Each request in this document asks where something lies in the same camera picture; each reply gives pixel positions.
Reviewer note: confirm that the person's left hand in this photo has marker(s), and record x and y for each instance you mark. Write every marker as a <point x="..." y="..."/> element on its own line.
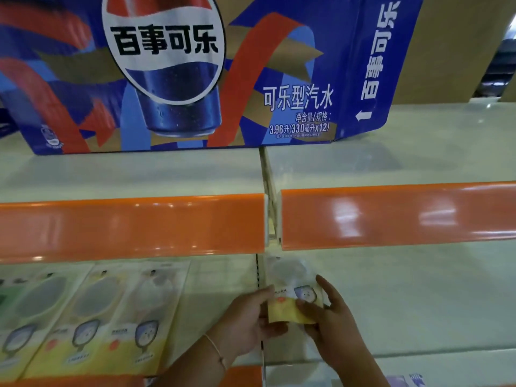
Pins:
<point x="246" y="322"/>

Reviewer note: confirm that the person's right hand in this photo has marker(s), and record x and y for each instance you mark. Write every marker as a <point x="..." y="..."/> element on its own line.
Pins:
<point x="338" y="334"/>

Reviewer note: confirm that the round mirror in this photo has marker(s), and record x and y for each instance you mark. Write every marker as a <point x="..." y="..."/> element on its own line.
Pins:
<point x="286" y="310"/>
<point x="40" y="294"/>
<point x="96" y="298"/>
<point x="153" y="294"/>

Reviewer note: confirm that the orange edged white shelf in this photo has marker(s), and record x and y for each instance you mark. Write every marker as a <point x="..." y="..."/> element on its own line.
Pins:
<point x="161" y="225"/>

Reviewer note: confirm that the person's right forearm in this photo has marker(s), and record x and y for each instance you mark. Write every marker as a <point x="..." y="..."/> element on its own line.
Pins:
<point x="367" y="376"/>

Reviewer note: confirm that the person's left forearm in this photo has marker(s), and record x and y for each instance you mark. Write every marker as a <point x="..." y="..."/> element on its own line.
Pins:
<point x="189" y="366"/>

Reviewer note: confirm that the purple white packet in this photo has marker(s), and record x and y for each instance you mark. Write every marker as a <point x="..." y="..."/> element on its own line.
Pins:
<point x="405" y="380"/>

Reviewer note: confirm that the blue printed drink carton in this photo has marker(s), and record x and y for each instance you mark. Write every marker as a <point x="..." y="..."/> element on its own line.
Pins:
<point x="262" y="56"/>

